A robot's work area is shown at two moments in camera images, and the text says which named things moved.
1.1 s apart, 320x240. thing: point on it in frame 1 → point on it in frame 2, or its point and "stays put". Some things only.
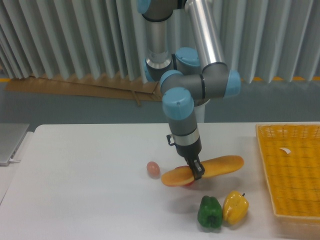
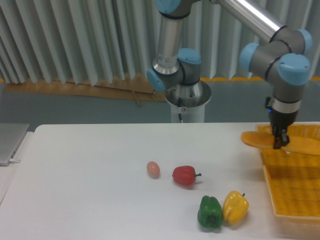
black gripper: [189, 151] → [280, 121]
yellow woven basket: [293, 179] stays put
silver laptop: [11, 136] stays put
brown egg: [153, 169] stays put
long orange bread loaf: [180, 175] → [302, 144]
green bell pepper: [210, 212] stays put
